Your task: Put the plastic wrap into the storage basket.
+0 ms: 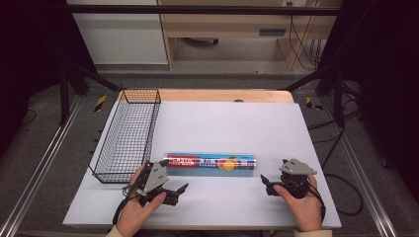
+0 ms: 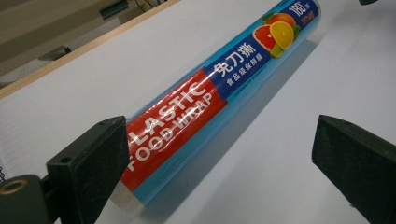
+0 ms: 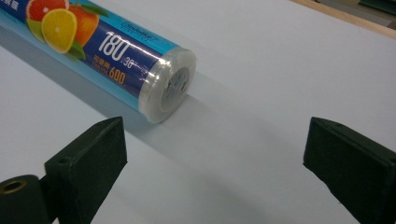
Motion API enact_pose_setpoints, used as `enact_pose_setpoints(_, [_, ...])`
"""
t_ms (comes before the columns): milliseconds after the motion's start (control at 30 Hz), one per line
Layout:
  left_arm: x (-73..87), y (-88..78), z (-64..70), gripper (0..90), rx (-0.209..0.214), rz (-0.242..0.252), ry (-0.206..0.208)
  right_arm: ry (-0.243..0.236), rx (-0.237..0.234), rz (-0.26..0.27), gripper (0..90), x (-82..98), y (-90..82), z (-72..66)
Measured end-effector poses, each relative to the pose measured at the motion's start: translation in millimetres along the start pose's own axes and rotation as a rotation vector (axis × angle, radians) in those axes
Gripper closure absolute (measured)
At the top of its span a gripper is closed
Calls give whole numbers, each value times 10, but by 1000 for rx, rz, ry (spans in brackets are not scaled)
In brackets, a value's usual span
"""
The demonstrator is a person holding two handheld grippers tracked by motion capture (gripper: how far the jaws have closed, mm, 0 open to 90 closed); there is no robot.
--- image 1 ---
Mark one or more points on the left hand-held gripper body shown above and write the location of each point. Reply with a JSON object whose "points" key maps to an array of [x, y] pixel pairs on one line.
{"points": [[154, 177]]}

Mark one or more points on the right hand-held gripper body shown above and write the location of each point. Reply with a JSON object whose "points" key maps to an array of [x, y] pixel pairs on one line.
{"points": [[295, 179]]}

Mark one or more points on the person's right hand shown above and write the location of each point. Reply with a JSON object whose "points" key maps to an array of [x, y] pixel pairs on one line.
{"points": [[304, 207]]}

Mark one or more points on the person's left hand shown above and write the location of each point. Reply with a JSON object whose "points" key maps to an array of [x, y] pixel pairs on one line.
{"points": [[136, 212]]}

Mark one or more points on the blue and red cling film box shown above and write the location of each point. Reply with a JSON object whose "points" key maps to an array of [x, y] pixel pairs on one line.
{"points": [[210, 163]]}

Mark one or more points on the yellow and black tape piece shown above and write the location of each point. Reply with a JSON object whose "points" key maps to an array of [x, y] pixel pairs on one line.
{"points": [[100, 103], [310, 103]]}

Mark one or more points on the white table mat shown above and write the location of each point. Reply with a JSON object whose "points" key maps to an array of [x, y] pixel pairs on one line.
{"points": [[230, 128]]}

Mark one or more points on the wooden table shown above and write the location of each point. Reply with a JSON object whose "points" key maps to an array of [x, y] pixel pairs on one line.
{"points": [[210, 95]]}

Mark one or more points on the black metal stand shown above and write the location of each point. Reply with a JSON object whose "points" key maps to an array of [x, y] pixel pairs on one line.
{"points": [[338, 98], [64, 95]]}

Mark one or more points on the black curtain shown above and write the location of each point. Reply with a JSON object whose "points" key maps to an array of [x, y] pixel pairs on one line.
{"points": [[385, 82], [29, 59]]}

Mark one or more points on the white cabinet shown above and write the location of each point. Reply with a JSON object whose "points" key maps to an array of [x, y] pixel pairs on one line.
{"points": [[122, 36]]}

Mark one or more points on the aluminium rail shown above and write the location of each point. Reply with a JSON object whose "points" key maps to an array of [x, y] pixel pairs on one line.
{"points": [[36, 168], [365, 184]]}

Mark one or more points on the black horizontal frame bar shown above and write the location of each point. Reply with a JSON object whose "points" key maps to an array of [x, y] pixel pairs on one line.
{"points": [[197, 9]]}

